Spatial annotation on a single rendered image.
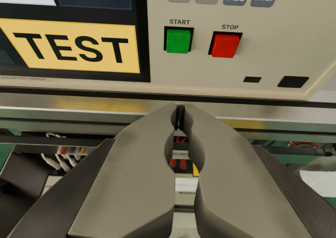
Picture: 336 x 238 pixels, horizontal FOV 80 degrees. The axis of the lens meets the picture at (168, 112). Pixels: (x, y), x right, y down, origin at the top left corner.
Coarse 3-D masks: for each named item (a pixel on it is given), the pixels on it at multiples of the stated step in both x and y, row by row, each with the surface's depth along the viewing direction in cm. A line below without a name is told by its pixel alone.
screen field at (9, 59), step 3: (0, 51) 18; (3, 51) 18; (0, 54) 18; (3, 54) 18; (6, 54) 18; (0, 57) 18; (3, 57) 18; (6, 57) 18; (9, 57) 18; (0, 60) 19; (3, 60) 19; (6, 60) 19; (9, 60) 19; (12, 60) 19; (12, 63) 19
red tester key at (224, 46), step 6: (216, 36) 16; (222, 36) 16; (228, 36) 16; (234, 36) 16; (216, 42) 16; (222, 42) 16; (228, 42) 16; (234, 42) 16; (216, 48) 16; (222, 48) 16; (228, 48) 16; (234, 48) 16; (216, 54) 17; (222, 54) 17; (228, 54) 17
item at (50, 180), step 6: (60, 156) 45; (72, 156) 45; (84, 156) 45; (66, 162) 44; (54, 168) 43; (48, 174) 40; (54, 174) 40; (60, 174) 40; (48, 180) 40; (54, 180) 40; (42, 186) 39; (48, 186) 39; (42, 192) 38
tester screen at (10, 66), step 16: (0, 16) 15; (16, 16) 15; (32, 16) 15; (48, 16) 15; (64, 16) 15; (80, 16) 15; (96, 16) 15; (112, 16) 15; (128, 16) 15; (0, 32) 16; (0, 48) 17; (0, 64) 19; (16, 64) 19
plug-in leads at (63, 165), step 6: (48, 132) 38; (42, 156) 38; (66, 156) 44; (78, 156) 43; (48, 162) 40; (54, 162) 41; (60, 162) 39; (72, 162) 40; (60, 168) 43; (66, 168) 42
